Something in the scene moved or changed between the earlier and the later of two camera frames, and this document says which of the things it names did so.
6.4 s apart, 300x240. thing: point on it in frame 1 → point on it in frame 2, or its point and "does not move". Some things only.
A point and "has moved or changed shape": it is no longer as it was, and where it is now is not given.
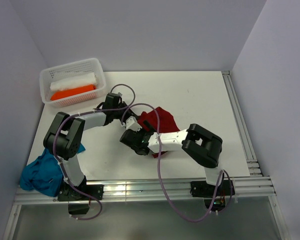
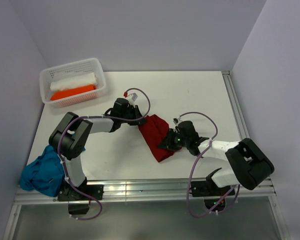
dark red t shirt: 167,123 has moved or changed shape
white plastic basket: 72,82 does not move
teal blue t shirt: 44,174 does not move
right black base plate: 203,189 does not move
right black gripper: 142,130 → 168,144
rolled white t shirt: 83,80 does not move
